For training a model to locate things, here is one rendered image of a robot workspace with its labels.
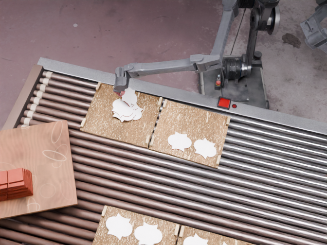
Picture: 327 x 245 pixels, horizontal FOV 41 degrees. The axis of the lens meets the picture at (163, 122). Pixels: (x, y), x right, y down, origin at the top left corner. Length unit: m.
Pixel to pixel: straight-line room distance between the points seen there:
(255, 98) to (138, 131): 1.35
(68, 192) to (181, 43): 2.25
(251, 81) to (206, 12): 1.05
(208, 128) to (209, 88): 1.04
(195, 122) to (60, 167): 0.83
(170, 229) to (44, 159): 0.76
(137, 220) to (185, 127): 0.62
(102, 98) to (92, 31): 1.65
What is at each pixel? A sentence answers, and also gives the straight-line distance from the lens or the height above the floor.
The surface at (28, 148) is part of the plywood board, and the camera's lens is 2.47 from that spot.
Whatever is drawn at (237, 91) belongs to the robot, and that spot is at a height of 0.26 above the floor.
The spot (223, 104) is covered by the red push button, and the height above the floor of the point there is 0.93.
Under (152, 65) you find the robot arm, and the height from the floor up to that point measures 1.32.
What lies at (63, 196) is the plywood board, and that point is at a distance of 2.32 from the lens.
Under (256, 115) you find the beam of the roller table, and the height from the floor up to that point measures 0.92.
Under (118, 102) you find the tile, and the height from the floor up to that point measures 0.97.
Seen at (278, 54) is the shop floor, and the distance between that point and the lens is 4.26.
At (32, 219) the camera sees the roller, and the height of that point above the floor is 0.92.
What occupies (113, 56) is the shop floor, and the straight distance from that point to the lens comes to 4.05.
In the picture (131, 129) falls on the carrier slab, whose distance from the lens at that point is 2.56.
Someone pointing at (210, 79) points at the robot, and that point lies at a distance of 3.65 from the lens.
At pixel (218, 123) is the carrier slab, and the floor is 0.94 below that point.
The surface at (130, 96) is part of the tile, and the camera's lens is 2.58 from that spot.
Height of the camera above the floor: 3.19
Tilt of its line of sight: 61 degrees down
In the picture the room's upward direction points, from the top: 5 degrees clockwise
